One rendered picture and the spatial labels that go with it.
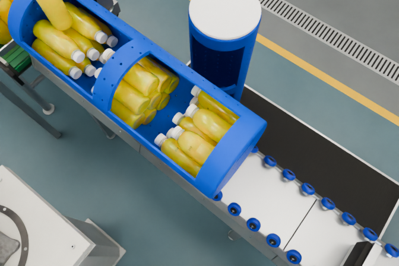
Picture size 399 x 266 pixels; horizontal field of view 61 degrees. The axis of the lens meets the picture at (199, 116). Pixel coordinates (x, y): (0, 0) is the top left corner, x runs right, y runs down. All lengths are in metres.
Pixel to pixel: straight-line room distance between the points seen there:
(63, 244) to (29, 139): 1.44
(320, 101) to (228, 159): 1.61
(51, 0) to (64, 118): 1.35
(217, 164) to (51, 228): 0.52
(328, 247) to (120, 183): 1.34
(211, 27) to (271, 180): 0.60
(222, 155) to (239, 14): 0.64
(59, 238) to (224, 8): 0.97
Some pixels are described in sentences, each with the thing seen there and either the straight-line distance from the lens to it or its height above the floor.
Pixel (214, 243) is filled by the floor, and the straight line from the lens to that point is 2.08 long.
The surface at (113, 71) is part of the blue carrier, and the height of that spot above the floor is 1.22.
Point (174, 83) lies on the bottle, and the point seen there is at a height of 1.04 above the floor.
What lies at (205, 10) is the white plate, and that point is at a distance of 1.36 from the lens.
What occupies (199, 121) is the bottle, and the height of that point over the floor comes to 1.15.
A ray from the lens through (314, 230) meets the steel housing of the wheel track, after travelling 1.21.
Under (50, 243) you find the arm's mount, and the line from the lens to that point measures 1.11.
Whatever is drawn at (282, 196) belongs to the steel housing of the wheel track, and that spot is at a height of 0.93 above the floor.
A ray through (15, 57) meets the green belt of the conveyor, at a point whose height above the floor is 0.90.
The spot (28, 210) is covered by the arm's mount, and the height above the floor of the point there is 1.05.
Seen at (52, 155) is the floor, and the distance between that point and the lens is 2.36.
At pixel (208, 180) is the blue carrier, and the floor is 1.17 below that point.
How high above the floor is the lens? 2.08
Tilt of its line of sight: 68 degrees down
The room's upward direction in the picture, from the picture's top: straight up
